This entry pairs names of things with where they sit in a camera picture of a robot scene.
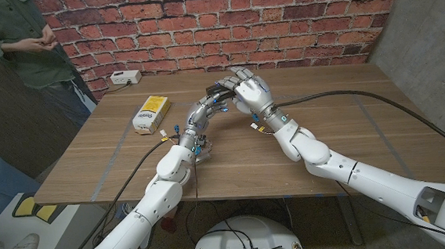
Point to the white power strip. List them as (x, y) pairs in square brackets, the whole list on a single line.
[(125, 77)]

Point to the black stapler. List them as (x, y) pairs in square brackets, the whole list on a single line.
[(216, 89)]

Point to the printed red brick backdrop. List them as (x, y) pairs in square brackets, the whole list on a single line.
[(219, 22)]

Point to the dark grey door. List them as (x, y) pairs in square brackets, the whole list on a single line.
[(6, 124)]

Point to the green-shirted person right hand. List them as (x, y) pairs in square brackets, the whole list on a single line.
[(38, 44)]

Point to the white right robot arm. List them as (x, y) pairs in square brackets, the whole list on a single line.
[(368, 181)]

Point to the white and yellow floor base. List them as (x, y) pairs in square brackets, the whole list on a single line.
[(21, 221)]

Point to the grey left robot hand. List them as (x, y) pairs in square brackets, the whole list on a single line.
[(196, 118)]

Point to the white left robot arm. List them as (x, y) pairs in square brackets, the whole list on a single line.
[(150, 212)]

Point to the red and white floor item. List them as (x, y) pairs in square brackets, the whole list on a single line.
[(168, 222)]

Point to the silver metal bracket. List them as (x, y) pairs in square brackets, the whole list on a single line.
[(206, 155)]

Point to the grey table leg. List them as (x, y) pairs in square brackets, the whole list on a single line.
[(146, 237), (349, 221)]

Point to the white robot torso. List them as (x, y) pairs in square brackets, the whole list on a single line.
[(230, 241)]

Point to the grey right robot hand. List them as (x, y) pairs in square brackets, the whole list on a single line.
[(253, 95)]

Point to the green-shirted person right forearm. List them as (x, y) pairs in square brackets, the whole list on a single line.
[(9, 46)]

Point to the yellow and white package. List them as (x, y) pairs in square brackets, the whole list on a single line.
[(151, 111)]

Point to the green-shirted person left hand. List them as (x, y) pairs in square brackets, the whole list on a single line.
[(48, 34)]

